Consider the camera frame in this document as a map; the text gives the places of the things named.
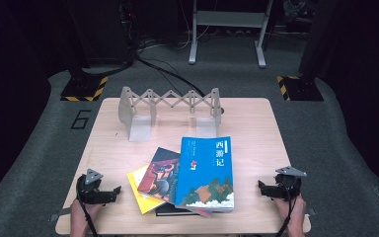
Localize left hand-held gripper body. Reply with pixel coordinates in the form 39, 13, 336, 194
76, 168, 116, 205

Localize black stand striped base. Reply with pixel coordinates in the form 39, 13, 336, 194
275, 0, 341, 103
60, 0, 110, 103

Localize grey expandable book rack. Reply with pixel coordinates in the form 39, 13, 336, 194
117, 86, 223, 143

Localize white metal stand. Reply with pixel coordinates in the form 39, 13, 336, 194
188, 0, 274, 69

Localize white floor cables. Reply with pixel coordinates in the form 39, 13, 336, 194
137, 31, 192, 53

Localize person's right hand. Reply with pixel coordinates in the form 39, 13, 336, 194
272, 196, 308, 231

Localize person's left hand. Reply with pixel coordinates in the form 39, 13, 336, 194
69, 197, 105, 231

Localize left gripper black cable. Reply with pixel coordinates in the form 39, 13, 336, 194
77, 184, 99, 237

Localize thin black floor cable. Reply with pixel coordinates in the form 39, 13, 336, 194
156, 69, 185, 97

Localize dark cabinet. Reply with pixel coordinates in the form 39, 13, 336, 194
78, 0, 134, 69

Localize red and blue illustrated book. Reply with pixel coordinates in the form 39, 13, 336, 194
137, 146, 213, 218

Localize black book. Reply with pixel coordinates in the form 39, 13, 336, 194
155, 201, 208, 217

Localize thick black floor cable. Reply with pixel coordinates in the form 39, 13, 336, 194
134, 53, 206, 98

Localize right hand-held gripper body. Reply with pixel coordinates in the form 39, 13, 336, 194
269, 166, 308, 200

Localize yellow book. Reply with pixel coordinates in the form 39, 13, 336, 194
126, 164, 168, 215

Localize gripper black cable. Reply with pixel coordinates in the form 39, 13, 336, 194
77, 184, 99, 237
274, 184, 299, 237

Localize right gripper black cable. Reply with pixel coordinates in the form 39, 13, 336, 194
274, 184, 299, 237

